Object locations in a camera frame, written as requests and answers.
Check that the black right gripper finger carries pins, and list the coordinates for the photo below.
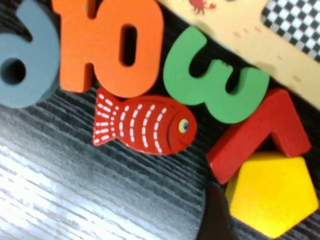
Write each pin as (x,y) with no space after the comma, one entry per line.
(217,220)

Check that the yellow pentagon piece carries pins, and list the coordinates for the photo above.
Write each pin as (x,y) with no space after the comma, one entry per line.
(272,192)

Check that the colourful wooden puzzle board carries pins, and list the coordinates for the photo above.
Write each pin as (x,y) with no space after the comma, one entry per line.
(237,25)

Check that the red number seven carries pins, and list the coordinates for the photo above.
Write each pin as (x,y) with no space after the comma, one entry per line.
(250,140)

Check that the red wooden fish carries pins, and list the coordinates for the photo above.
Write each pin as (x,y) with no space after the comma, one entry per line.
(150,125)

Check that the green number three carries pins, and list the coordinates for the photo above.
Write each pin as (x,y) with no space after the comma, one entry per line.
(180,75)

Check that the orange number ten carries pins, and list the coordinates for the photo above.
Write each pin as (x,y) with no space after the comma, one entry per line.
(105,42)

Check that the blue-grey number nine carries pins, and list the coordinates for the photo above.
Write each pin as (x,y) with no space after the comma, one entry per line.
(37,50)

